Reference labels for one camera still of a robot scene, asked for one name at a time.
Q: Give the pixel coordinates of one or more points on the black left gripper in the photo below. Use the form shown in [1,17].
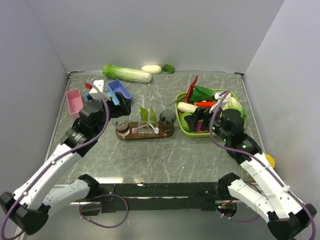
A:
[124,104]

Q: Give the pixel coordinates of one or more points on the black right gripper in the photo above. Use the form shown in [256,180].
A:
[192,120]

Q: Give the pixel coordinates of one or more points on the frosted clear glass cup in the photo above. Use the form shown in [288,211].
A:
[121,125]

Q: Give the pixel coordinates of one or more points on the green toothpaste tube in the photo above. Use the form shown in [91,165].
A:
[153,118]
[144,115]

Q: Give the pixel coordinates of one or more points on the dark glass cup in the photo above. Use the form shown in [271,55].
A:
[167,120]

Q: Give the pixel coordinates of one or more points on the clear textured plastic holder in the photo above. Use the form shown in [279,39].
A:
[146,131]

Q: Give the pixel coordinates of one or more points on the yellow cabbage by arm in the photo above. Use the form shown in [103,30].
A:
[270,160]

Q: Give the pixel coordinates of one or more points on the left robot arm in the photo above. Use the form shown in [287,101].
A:
[47,180]

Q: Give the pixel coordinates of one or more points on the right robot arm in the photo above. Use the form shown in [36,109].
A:
[285,214]

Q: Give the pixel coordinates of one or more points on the brown wooden tray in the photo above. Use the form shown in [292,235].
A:
[136,136]

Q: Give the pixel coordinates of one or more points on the white celery stalk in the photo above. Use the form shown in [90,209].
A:
[186,107]

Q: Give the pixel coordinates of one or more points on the green plastic vegetable basket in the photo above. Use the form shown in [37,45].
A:
[183,124]

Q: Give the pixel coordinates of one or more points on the purple drawer box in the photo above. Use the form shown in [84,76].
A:
[117,86]

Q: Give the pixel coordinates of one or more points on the orange carrot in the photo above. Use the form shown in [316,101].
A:
[205,104]

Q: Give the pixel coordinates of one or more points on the green scallion leaf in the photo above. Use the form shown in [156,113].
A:
[180,99]

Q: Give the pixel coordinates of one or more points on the bok choy in basket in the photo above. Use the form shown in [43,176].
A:
[200,93]

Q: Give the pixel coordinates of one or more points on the napa cabbage on table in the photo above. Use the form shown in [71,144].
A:
[115,72]

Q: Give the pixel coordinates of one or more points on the red chili pepper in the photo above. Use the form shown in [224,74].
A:
[190,90]

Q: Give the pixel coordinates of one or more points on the teal drawer box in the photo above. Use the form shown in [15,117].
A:
[87,97]

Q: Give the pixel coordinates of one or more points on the napa cabbage in basket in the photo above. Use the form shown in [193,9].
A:
[233,103]

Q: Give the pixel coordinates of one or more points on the white daikon radish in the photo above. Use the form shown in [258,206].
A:
[156,69]

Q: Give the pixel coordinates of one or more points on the pink drawer box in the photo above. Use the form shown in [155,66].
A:
[75,102]

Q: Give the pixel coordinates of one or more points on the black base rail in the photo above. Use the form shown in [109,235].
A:
[203,196]

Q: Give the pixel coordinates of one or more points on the aluminium frame rail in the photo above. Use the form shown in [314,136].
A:
[34,213]

